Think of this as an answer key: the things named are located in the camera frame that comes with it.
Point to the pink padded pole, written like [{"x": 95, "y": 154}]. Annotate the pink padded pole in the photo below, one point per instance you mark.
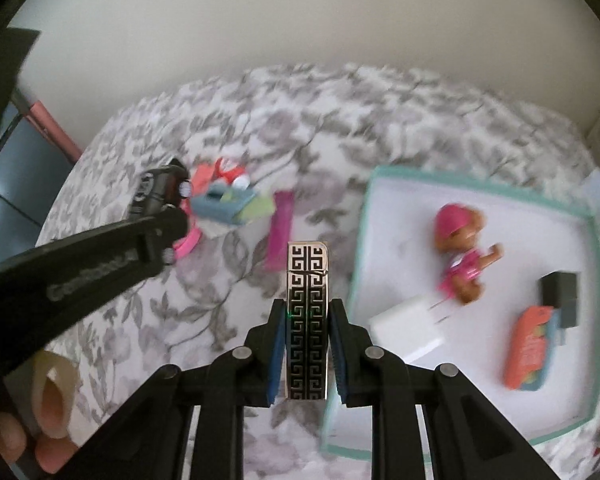
[{"x": 55, "y": 127}]

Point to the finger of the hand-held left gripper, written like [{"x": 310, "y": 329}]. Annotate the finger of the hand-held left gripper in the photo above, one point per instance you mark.
[
  {"x": 337, "y": 350},
  {"x": 277, "y": 350}
]

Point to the pink smartwatch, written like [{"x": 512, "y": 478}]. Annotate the pink smartwatch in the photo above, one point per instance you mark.
[{"x": 187, "y": 246}]

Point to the teal tray white inside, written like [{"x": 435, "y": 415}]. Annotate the teal tray white inside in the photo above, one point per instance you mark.
[{"x": 505, "y": 220}]

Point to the puppy toy figure pink hat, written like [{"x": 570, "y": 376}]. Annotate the puppy toy figure pink hat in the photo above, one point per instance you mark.
[{"x": 455, "y": 222}]

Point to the pink lighter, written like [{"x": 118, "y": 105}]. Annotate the pink lighter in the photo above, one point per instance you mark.
[{"x": 280, "y": 232}]

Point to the black gold patterned lighter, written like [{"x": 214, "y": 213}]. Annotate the black gold patterned lighter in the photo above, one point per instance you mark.
[{"x": 307, "y": 320}]

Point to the grey floral blanket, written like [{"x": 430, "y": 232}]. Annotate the grey floral blanket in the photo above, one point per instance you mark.
[{"x": 220, "y": 120}]

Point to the black charger plug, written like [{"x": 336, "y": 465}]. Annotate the black charger plug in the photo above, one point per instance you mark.
[{"x": 560, "y": 292}]

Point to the dark cabinet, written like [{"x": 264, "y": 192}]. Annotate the dark cabinet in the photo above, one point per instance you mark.
[{"x": 25, "y": 180}]

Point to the white charger plug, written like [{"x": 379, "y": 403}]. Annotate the white charger plug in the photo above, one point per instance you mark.
[{"x": 405, "y": 330}]

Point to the black toy car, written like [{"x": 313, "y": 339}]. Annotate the black toy car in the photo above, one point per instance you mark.
[{"x": 152, "y": 187}]

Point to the person's left hand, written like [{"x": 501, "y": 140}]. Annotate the person's left hand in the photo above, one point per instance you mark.
[{"x": 10, "y": 432}]

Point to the orange toy with blue edge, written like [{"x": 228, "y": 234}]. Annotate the orange toy with blue edge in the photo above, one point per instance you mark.
[{"x": 525, "y": 350}]

